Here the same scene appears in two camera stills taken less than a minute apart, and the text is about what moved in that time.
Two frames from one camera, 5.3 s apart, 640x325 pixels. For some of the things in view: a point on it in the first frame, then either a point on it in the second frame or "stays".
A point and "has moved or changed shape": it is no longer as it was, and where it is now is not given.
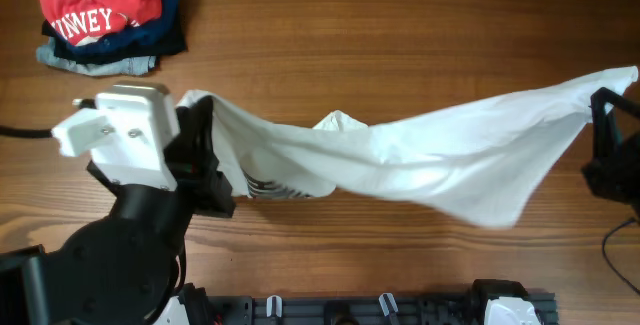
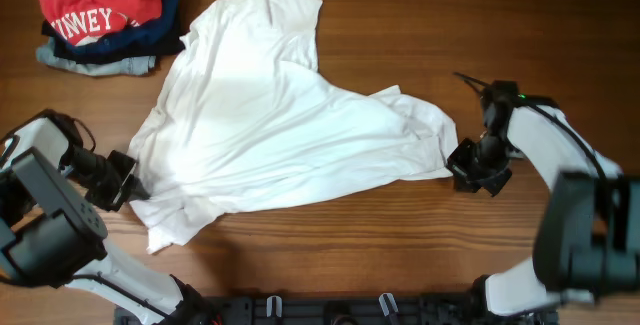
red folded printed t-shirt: (85, 2) stays
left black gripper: (216, 196) → (122, 190)
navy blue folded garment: (159, 37) stays
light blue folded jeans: (134, 66) stays
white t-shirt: (487, 162) has moved or changed shape
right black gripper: (616, 162) → (456, 163)
